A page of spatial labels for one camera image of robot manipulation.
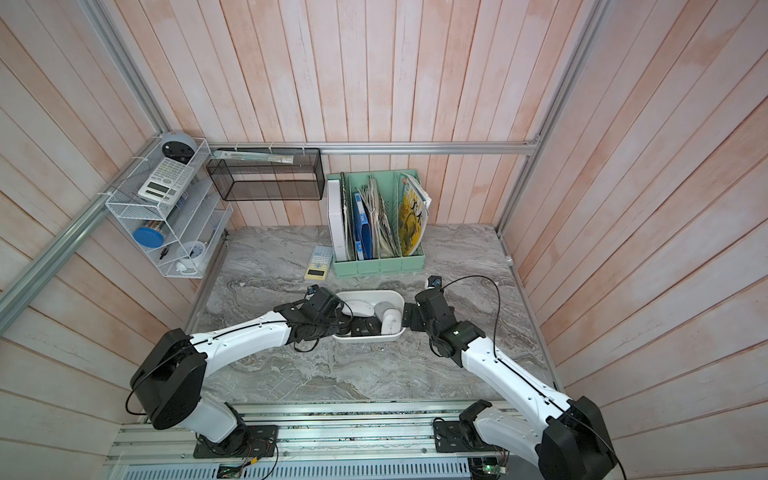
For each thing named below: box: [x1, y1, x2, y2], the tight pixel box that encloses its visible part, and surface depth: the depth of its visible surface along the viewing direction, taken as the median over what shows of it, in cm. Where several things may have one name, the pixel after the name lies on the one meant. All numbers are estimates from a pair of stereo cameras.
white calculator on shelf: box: [138, 157, 195, 205], surface depth 79 cm
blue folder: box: [354, 192, 373, 261], surface depth 99 cm
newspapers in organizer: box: [355, 176, 400, 259], surface depth 102 cm
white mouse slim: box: [382, 308, 402, 334], surface depth 91 cm
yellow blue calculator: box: [304, 245, 333, 281], surface depth 110 cm
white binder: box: [327, 179, 348, 261], surface depth 97 cm
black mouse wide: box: [350, 316, 382, 337], surface depth 90 cm
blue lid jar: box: [133, 220, 165, 248], surface depth 79 cm
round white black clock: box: [161, 132, 197, 164], surface depth 83 cm
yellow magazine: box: [399, 175, 432, 257], surface depth 103 cm
